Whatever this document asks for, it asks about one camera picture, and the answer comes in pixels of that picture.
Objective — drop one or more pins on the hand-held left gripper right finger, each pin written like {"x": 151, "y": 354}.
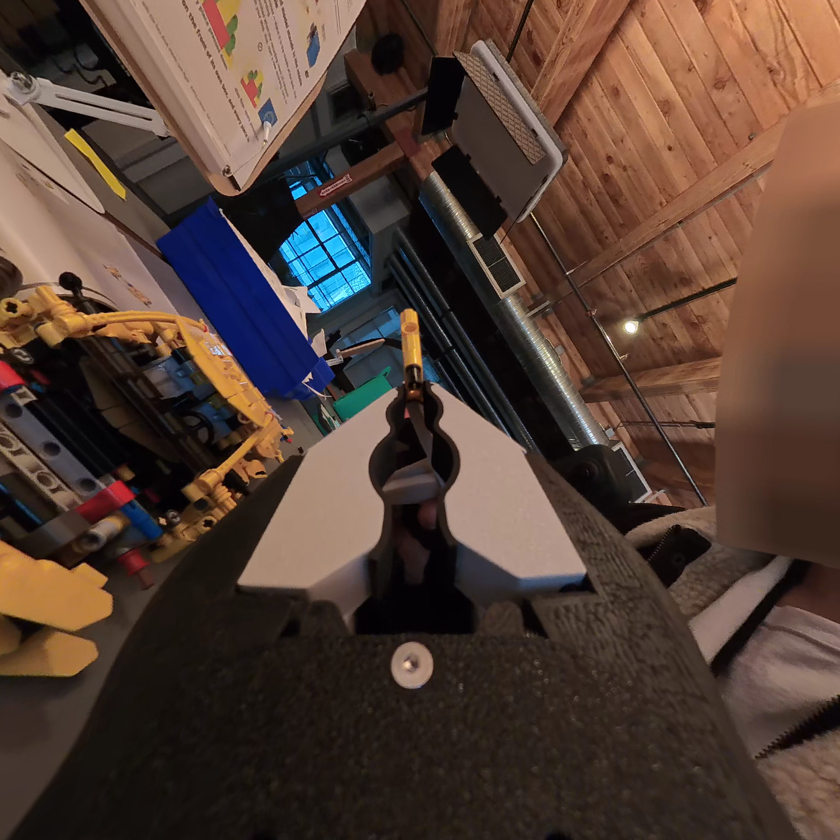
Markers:
{"x": 512, "y": 518}

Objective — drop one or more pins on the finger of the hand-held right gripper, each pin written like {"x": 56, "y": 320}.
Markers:
{"x": 413, "y": 485}

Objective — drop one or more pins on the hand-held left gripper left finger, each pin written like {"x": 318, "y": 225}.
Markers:
{"x": 315, "y": 518}

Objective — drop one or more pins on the yellow connector brick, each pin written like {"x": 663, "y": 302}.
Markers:
{"x": 410, "y": 341}

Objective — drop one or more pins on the yellow toy brick car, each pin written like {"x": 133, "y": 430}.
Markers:
{"x": 216, "y": 367}

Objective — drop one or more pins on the grey desk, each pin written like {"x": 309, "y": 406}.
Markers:
{"x": 65, "y": 735}

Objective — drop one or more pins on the person's right hand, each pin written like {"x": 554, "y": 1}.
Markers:
{"x": 417, "y": 525}

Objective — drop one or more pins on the white air vent grille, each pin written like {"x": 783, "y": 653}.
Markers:
{"x": 633, "y": 472}
{"x": 499, "y": 262}

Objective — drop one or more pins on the ceiling spot light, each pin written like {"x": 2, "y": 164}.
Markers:
{"x": 630, "y": 326}

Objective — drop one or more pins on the crumpled white paper wrappers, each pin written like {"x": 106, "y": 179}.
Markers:
{"x": 295, "y": 302}

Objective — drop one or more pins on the large paned window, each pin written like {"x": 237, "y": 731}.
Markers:
{"x": 321, "y": 256}

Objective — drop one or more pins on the blue plastic bin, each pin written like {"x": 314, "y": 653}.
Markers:
{"x": 229, "y": 282}

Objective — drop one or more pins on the white shirt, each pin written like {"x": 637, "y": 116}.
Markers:
{"x": 774, "y": 669}

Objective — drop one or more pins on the overhead light panel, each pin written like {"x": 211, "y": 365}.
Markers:
{"x": 499, "y": 131}

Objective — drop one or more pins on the white instruction booklet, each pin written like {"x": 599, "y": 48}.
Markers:
{"x": 65, "y": 229}

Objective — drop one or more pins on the yellow sticky note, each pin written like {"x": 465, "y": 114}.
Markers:
{"x": 95, "y": 164}

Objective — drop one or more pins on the wooden board with instruction sheet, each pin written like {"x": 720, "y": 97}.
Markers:
{"x": 229, "y": 65}

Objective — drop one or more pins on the silver ventilation duct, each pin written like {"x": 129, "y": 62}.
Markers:
{"x": 525, "y": 315}

